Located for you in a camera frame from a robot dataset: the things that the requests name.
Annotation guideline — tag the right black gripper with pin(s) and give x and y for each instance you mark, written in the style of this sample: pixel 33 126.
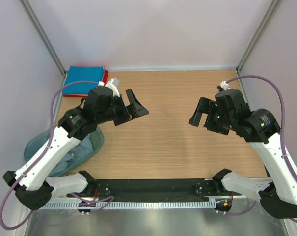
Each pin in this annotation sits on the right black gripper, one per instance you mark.
pixel 205 105

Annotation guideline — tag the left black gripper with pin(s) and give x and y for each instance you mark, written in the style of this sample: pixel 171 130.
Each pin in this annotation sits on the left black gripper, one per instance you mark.
pixel 135 108

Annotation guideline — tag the grey-blue t shirt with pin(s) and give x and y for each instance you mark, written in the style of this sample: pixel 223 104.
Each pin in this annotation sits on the grey-blue t shirt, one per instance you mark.
pixel 86 148

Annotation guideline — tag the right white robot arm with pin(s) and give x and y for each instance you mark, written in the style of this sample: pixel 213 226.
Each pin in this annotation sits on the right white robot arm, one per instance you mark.
pixel 229 112

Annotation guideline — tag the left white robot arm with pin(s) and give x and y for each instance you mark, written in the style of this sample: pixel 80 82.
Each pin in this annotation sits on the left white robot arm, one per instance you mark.
pixel 32 185

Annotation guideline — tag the folded red t shirt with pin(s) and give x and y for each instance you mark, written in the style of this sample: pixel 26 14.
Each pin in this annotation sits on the folded red t shirt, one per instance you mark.
pixel 104 77

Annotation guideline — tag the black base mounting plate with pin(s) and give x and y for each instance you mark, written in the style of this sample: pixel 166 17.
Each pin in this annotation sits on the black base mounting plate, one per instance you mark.
pixel 157 190

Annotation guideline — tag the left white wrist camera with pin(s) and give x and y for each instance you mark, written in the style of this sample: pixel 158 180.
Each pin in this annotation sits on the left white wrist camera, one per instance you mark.
pixel 113 85

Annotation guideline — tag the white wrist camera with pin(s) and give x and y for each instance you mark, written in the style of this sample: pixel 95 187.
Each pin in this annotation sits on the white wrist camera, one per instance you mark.
pixel 113 85
pixel 223 86

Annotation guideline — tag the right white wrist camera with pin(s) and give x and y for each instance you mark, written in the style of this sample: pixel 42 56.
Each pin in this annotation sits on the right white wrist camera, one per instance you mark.
pixel 223 86

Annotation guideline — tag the slotted grey cable duct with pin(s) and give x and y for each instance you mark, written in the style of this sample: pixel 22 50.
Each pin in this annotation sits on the slotted grey cable duct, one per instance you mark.
pixel 77 204

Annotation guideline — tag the right aluminium frame post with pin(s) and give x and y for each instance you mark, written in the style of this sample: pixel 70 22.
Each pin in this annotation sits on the right aluminium frame post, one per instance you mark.
pixel 270 12

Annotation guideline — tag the aluminium frame post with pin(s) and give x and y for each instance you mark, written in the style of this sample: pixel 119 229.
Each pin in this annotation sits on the aluminium frame post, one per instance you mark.
pixel 42 34
pixel 270 12

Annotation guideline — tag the left aluminium frame post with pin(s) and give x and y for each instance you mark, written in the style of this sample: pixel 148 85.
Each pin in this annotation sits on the left aluminium frame post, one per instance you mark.
pixel 42 34

